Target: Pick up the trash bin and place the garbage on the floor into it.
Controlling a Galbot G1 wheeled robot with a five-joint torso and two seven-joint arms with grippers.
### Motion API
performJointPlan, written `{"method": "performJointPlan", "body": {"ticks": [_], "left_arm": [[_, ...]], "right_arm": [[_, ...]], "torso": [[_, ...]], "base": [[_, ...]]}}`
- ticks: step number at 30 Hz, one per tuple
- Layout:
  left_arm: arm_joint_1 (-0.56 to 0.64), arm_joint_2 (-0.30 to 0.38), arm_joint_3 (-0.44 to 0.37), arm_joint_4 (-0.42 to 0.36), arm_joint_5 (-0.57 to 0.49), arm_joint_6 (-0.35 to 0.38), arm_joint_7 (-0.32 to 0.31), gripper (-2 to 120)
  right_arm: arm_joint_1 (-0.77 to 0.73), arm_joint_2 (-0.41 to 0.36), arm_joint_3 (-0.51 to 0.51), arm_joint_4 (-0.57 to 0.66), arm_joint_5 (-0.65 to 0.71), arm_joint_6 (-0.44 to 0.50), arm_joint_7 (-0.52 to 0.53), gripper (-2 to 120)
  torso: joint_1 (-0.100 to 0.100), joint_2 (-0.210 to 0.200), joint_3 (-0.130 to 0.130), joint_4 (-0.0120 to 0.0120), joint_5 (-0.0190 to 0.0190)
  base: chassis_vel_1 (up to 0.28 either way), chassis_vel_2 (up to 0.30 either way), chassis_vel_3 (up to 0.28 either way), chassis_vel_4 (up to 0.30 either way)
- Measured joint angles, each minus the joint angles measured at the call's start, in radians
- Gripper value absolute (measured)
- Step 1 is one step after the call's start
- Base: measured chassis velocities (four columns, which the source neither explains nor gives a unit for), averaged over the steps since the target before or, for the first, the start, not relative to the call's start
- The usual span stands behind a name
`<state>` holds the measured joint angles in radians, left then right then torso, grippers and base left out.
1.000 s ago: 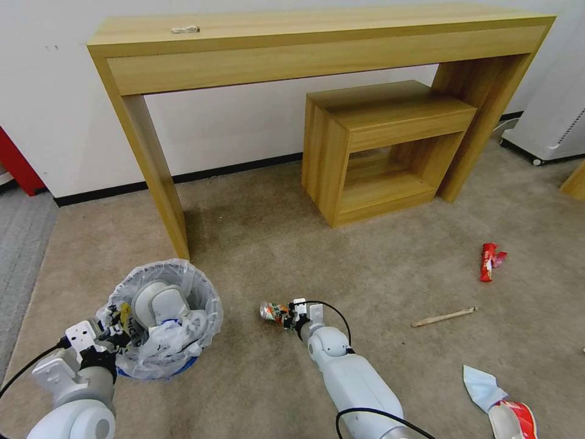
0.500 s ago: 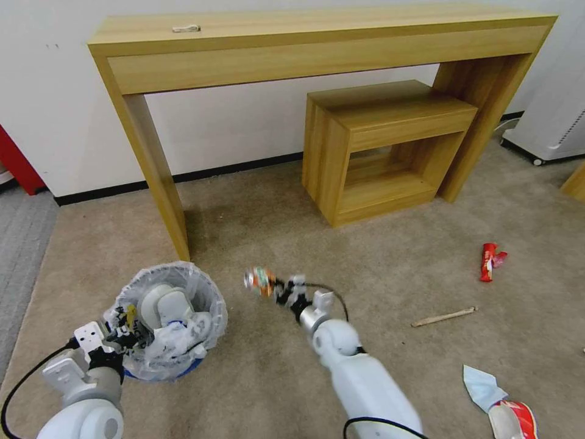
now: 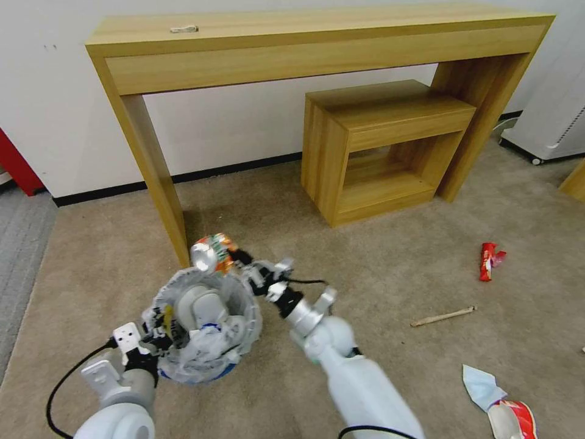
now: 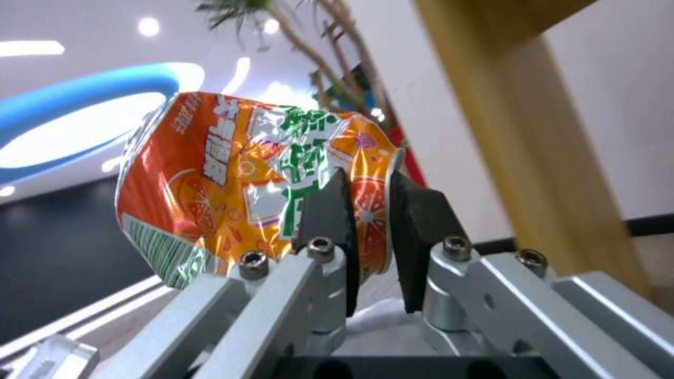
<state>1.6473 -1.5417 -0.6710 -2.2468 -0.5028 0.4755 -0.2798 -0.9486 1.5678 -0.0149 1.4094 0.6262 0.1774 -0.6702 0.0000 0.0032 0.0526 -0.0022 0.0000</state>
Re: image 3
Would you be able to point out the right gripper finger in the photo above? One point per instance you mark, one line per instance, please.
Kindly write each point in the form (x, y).
(249, 279)
(256, 263)

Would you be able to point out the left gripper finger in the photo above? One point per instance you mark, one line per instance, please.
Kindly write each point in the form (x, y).
(157, 322)
(171, 343)

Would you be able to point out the trash bin with clear bag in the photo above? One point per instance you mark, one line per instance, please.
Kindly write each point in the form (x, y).
(205, 361)

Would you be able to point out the crushed orange snack bag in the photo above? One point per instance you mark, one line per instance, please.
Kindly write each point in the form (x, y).
(211, 254)

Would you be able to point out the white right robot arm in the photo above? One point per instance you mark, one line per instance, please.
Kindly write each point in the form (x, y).
(361, 379)

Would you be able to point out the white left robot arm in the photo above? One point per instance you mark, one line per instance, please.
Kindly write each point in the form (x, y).
(119, 411)

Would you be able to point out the white plastic container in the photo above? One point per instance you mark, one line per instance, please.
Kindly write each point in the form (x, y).
(201, 304)

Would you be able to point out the small wooden side table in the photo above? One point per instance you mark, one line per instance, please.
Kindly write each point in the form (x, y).
(329, 155)

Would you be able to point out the wooden stick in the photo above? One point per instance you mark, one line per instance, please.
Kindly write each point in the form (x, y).
(443, 316)

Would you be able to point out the red snack wrapper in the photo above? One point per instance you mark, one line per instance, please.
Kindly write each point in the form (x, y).
(487, 263)

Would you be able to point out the long wooden console table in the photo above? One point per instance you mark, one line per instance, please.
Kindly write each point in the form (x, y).
(292, 59)

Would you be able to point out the red cabinet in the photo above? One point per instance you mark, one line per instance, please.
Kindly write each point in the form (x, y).
(18, 164)

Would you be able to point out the crumpled paper scrap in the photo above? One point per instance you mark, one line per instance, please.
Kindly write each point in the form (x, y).
(183, 29)

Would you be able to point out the wooden furniture corner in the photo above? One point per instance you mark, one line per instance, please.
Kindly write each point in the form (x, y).
(575, 183)

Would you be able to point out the white appliance on wheels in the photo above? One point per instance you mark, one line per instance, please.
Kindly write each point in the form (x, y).
(553, 91)

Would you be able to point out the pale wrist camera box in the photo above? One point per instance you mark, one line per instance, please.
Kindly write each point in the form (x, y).
(126, 338)
(275, 291)

